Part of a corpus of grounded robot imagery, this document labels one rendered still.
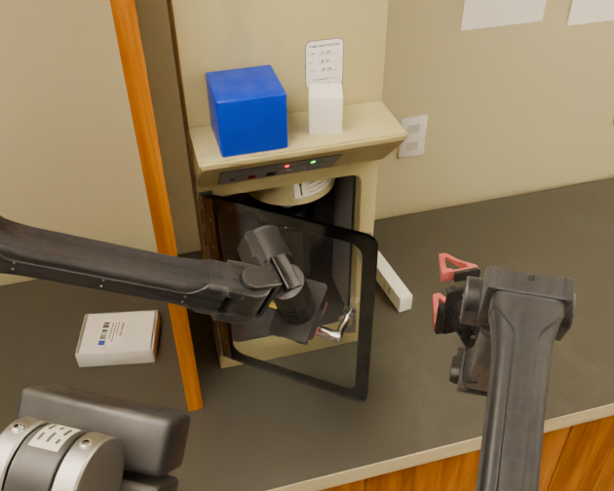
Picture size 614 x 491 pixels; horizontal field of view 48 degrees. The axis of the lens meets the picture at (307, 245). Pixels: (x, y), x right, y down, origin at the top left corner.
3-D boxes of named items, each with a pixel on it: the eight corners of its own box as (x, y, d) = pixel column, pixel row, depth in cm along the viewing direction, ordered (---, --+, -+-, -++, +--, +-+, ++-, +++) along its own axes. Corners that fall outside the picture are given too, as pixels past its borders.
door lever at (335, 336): (302, 312, 120) (302, 301, 118) (353, 326, 117) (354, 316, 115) (289, 332, 116) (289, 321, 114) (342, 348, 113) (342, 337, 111)
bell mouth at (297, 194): (233, 162, 134) (231, 137, 131) (320, 148, 138) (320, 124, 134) (251, 212, 121) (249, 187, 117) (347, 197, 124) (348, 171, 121)
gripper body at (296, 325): (270, 335, 108) (258, 319, 101) (292, 278, 112) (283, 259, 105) (308, 347, 106) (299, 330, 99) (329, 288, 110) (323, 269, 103)
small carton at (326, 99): (308, 118, 108) (308, 83, 104) (340, 118, 108) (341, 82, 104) (309, 133, 104) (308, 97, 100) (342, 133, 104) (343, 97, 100)
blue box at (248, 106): (211, 126, 106) (205, 71, 100) (273, 117, 108) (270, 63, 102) (221, 159, 99) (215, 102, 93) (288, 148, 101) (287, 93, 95)
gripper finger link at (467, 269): (460, 241, 122) (484, 274, 115) (455, 271, 126) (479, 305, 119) (425, 247, 120) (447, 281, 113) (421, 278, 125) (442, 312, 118)
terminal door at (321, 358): (225, 354, 138) (205, 191, 113) (366, 401, 129) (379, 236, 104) (223, 357, 138) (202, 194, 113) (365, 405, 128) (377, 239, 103)
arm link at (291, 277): (273, 303, 96) (309, 284, 96) (253, 265, 99) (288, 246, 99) (284, 321, 102) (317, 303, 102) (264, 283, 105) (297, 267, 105)
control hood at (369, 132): (194, 180, 112) (186, 127, 106) (379, 151, 119) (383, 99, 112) (205, 221, 104) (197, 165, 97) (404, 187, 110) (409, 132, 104)
